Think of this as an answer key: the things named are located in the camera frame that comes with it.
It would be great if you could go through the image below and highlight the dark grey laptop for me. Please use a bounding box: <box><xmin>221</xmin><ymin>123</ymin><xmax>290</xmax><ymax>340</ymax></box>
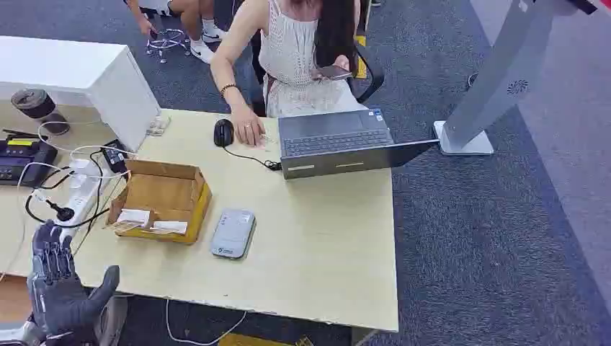
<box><xmin>277</xmin><ymin>108</ymin><xmax>440</xmax><ymax>181</ymax></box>

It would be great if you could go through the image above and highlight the dark lidded coffee cup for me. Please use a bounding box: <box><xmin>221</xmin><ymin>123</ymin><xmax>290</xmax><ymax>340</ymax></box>
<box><xmin>10</xmin><ymin>89</ymin><xmax>71</xmax><ymax>136</ymax></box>

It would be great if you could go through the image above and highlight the grey flat card reader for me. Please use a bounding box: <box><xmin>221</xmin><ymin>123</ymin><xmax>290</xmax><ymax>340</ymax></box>
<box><xmin>210</xmin><ymin>208</ymin><xmax>257</xmax><ymax>261</ymax></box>

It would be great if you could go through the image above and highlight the black power adapter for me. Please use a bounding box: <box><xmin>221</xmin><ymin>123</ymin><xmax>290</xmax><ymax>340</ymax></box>
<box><xmin>100</xmin><ymin>139</ymin><xmax>129</xmax><ymax>176</ymax></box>

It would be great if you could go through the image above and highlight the seated person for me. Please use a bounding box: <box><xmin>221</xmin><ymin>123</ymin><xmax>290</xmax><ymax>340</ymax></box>
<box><xmin>210</xmin><ymin>0</ymin><xmax>368</xmax><ymax>148</ymax></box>

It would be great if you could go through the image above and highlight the white power strip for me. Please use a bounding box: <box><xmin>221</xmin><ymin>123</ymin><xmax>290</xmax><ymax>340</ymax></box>
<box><xmin>56</xmin><ymin>159</ymin><xmax>104</xmax><ymax>241</ymax></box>

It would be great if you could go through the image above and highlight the chrome stool base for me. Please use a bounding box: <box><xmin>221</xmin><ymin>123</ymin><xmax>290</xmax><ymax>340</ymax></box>
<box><xmin>145</xmin><ymin>28</ymin><xmax>190</xmax><ymax>64</ymax></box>

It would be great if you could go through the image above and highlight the dark smartphone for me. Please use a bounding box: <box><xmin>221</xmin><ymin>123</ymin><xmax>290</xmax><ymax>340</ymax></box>
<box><xmin>312</xmin><ymin>64</ymin><xmax>354</xmax><ymax>81</ymax></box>

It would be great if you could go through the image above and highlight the black desk telephone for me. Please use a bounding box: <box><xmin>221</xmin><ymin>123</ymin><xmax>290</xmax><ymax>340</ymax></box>
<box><xmin>0</xmin><ymin>136</ymin><xmax>58</xmax><ymax>189</ymax></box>

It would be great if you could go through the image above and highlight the white card stack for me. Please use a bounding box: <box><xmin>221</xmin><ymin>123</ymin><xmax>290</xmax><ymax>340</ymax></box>
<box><xmin>113</xmin><ymin>208</ymin><xmax>152</xmax><ymax>236</ymax></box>
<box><xmin>149</xmin><ymin>220</ymin><xmax>189</xmax><ymax>236</ymax></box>

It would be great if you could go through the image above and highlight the black computer mouse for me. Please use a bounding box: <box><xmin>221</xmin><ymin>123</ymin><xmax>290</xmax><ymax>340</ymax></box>
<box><xmin>213</xmin><ymin>118</ymin><xmax>236</xmax><ymax>148</ymax></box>

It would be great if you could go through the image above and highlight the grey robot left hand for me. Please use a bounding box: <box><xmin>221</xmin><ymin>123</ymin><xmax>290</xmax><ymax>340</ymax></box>
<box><xmin>27</xmin><ymin>220</ymin><xmax>121</xmax><ymax>346</ymax></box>

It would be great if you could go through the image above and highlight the wooden card box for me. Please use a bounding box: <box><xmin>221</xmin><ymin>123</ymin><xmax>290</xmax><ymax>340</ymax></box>
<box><xmin>105</xmin><ymin>159</ymin><xmax>213</xmax><ymax>245</ymax></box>

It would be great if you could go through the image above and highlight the clear plastic holder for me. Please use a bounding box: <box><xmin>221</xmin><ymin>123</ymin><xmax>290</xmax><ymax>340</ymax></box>
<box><xmin>146</xmin><ymin>114</ymin><xmax>171</xmax><ymax>138</ymax></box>

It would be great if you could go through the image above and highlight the white cable under desk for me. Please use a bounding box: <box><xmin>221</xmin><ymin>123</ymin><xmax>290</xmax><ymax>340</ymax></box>
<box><xmin>165</xmin><ymin>299</ymin><xmax>248</xmax><ymax>346</ymax></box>

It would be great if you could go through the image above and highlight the white kiosk stand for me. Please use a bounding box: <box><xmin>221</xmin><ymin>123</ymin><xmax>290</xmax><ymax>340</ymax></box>
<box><xmin>432</xmin><ymin>0</ymin><xmax>599</xmax><ymax>156</ymax></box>

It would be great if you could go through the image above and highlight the black mouse cable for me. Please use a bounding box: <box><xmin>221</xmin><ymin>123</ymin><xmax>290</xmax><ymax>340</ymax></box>
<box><xmin>223</xmin><ymin>145</ymin><xmax>283</xmax><ymax>172</ymax></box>

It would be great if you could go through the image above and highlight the yellow floor tape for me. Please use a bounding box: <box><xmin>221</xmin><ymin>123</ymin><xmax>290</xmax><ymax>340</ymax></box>
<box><xmin>218</xmin><ymin>332</ymin><xmax>315</xmax><ymax>346</ymax></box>
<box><xmin>354</xmin><ymin>34</ymin><xmax>369</xmax><ymax>80</ymax></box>

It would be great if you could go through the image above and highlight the black plug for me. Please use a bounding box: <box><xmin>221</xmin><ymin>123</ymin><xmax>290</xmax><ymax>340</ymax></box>
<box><xmin>45</xmin><ymin>199</ymin><xmax>76</xmax><ymax>223</ymax></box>

